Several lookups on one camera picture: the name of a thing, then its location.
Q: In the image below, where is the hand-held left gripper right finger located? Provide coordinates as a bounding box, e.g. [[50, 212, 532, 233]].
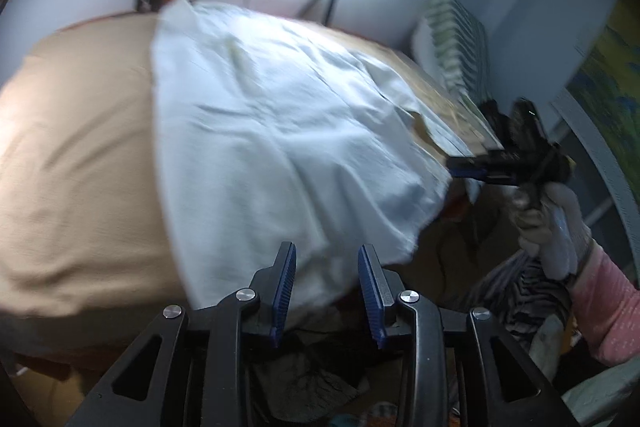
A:
[[357, 244, 581, 427]]

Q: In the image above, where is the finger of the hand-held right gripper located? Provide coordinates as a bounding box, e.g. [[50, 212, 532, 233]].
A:
[[446, 152, 521, 185]]

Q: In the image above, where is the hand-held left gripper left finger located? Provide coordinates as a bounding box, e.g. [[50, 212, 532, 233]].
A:
[[65, 241, 298, 427]]

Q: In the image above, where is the white collared shirt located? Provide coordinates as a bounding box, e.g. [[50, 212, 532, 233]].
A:
[[150, 0, 453, 323]]

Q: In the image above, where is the person's right forearm pink sleeve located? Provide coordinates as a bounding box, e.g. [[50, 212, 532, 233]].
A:
[[567, 249, 640, 365]]

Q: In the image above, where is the person's right hand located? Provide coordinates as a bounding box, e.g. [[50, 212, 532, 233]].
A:
[[512, 182, 593, 280]]

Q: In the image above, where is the brown patterned bedsheet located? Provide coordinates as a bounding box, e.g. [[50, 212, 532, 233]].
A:
[[320, 24, 501, 158]]

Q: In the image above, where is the dark grey cloth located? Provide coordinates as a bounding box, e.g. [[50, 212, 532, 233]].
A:
[[250, 327, 371, 423]]

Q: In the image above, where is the green striped pillow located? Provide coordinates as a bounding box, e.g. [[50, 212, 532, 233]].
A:
[[412, 0, 493, 100]]

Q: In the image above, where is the zebra striped cloth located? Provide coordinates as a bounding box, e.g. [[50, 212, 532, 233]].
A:
[[470, 257, 576, 348]]

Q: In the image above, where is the beige blanket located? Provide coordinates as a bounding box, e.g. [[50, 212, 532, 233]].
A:
[[0, 12, 201, 358]]

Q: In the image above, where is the colourful wall painting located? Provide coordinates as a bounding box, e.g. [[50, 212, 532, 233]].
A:
[[567, 0, 640, 228]]

